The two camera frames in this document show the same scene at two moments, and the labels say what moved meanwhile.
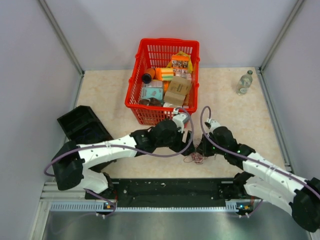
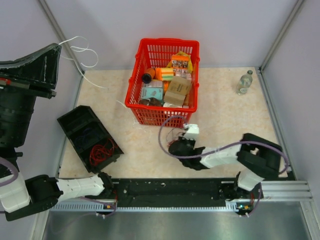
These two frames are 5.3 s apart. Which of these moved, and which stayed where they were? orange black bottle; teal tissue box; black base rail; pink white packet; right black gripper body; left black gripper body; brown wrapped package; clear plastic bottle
Moved: left black gripper body; right black gripper body
Stayed: black base rail; orange black bottle; brown wrapped package; teal tissue box; pink white packet; clear plastic bottle
